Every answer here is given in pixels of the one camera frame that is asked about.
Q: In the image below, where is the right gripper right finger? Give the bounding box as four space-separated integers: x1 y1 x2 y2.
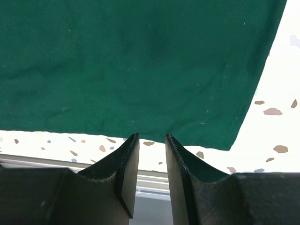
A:
165 134 300 225

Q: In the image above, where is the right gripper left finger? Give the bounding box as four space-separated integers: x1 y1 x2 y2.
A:
0 133 139 225

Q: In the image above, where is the dark green surgical cloth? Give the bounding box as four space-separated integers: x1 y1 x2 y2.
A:
0 0 286 150

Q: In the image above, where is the aluminium front rail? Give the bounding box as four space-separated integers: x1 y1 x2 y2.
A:
0 154 170 201

